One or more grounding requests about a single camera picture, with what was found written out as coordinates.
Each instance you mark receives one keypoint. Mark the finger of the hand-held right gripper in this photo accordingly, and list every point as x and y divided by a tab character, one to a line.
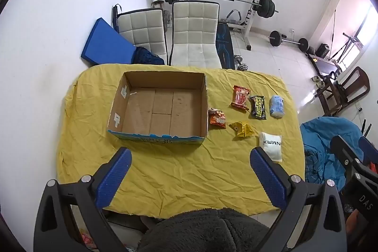
345	154
369	147

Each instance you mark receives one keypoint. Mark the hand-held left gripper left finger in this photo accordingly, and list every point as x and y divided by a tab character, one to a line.
115	178

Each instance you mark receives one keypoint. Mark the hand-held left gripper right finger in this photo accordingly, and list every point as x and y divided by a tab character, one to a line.
267	178

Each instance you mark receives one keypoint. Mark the black snack packet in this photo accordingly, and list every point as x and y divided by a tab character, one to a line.
258	107

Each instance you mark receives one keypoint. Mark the printed cardboard box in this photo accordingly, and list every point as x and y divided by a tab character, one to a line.
162	110

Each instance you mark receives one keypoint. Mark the red panda snack packet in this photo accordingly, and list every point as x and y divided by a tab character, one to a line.
240	97

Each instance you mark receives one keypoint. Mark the white soft packet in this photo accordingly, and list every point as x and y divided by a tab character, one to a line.
270	147

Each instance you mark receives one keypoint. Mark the blue fabric cover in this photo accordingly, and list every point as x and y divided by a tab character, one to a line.
322	139

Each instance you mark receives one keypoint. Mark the yellow snack packet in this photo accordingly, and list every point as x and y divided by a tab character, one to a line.
242	129

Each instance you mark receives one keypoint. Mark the dark wooden chair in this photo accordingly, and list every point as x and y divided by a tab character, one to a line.
354	86

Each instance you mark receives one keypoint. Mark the yellow tablecloth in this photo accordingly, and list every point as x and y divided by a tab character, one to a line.
183	169

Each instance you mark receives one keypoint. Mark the light blue tissue pack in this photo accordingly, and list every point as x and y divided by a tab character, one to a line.
277	106

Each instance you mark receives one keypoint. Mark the orange snack packet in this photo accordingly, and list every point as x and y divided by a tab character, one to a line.
217	118

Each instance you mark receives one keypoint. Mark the white shoes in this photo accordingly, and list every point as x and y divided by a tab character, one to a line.
318	80

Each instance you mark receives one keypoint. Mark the dark grey fleece garment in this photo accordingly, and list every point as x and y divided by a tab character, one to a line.
203	231

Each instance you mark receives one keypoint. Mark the wooden bench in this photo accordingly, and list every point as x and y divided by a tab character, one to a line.
323	61

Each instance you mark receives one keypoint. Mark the black bag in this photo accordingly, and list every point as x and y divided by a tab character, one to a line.
322	51

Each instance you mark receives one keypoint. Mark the chrome dumbbell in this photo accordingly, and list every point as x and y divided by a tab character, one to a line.
239	61

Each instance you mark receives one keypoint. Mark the dark blue cloth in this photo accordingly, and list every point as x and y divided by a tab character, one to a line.
146	57

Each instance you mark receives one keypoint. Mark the blue foam mat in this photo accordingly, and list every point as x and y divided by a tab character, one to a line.
106	45

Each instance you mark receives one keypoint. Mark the short barbell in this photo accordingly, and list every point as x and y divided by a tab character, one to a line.
275	38

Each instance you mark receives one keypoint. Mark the black and blue bench pad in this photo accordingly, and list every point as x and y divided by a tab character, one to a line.
224	45

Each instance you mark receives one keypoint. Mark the white padded chair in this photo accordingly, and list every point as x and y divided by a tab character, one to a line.
141	30
195	33

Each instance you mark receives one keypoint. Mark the white weight rack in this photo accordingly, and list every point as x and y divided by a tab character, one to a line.
251	24

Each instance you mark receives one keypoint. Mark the barbell with black plates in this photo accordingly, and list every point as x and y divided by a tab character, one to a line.
265	6

